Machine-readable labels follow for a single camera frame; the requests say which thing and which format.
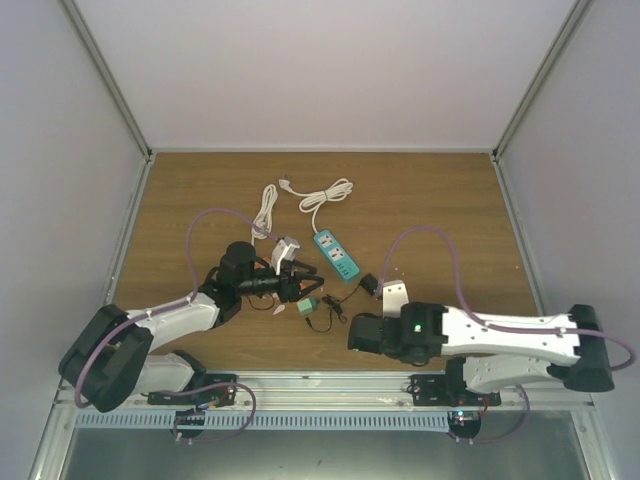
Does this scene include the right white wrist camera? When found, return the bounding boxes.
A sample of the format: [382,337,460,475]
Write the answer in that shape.
[382,280,409,318]

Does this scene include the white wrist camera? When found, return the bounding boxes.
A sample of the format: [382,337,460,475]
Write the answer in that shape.
[382,280,409,318]
[271,236,300,267]

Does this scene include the purple cable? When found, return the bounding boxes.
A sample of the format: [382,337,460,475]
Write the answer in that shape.
[378,225,639,374]
[73,207,286,409]

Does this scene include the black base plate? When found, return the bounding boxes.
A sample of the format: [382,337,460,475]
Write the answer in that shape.
[406,374,502,442]
[145,373,238,440]

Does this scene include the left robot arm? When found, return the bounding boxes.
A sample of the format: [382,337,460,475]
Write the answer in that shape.
[58,237,324,413]

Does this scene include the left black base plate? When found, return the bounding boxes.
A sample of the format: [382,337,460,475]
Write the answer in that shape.
[145,373,238,440]

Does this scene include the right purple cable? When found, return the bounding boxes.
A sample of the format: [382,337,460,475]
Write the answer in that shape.
[378,225,639,374]

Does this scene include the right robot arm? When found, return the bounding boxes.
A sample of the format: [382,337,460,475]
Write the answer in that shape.
[347,302,614,405]

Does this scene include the aluminium frame post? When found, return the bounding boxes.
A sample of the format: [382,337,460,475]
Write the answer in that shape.
[58,0,153,163]
[491,0,593,163]

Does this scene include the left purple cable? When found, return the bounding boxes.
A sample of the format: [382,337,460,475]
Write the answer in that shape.
[73,207,286,409]

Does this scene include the aluminium front rail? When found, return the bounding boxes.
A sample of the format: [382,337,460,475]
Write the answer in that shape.
[55,367,594,412]

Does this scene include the orange power strip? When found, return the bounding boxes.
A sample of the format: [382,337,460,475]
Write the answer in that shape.
[254,257,275,276]

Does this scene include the white orange-strip cord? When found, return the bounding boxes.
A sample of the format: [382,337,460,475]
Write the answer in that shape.
[248,183,279,246]

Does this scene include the grey slotted cable duct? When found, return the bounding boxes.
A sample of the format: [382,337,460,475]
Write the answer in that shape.
[74,410,451,431]

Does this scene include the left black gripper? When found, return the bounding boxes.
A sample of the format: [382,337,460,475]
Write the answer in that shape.
[238,259,324,303]

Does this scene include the left aluminium frame post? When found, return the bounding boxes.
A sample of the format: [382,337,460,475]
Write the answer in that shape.
[58,0,153,163]

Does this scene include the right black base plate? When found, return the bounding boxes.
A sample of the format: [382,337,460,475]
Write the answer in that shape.
[406,374,502,442]

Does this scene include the white teal-strip cord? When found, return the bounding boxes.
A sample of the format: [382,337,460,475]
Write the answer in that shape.
[277,173,355,235]

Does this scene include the teal power strip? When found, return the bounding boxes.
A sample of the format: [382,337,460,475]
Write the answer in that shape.
[314,230,360,282]

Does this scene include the right aluminium frame post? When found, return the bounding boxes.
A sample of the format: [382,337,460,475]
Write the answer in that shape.
[491,0,593,163]

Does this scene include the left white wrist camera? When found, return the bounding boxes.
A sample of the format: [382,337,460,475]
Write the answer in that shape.
[271,236,300,267]

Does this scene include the green charger plug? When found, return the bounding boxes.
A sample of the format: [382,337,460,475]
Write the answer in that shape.
[296,297,318,317]

